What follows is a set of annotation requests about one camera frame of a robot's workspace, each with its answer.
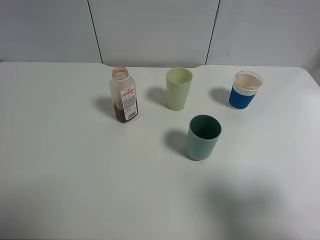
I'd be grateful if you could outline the clear plastic beverage bottle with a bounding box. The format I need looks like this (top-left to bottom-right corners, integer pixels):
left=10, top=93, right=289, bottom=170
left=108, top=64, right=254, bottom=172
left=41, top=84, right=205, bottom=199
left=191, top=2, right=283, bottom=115
left=109, top=67, right=139, bottom=123

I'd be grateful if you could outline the pale green plastic cup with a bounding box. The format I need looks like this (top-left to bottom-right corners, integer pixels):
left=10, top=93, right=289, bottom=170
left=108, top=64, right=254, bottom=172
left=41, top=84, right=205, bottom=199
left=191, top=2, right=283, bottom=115
left=165, top=67, right=193, bottom=111

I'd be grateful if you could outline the blue sleeved paper cup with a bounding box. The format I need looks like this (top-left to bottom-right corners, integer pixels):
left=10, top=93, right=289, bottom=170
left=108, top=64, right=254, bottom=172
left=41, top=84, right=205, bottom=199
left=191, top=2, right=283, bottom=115
left=228, top=70, right=263, bottom=110

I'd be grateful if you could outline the teal plastic cup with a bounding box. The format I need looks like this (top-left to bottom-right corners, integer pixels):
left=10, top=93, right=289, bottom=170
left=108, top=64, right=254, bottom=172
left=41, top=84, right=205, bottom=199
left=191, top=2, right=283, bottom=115
left=186, top=114, right=222, bottom=161

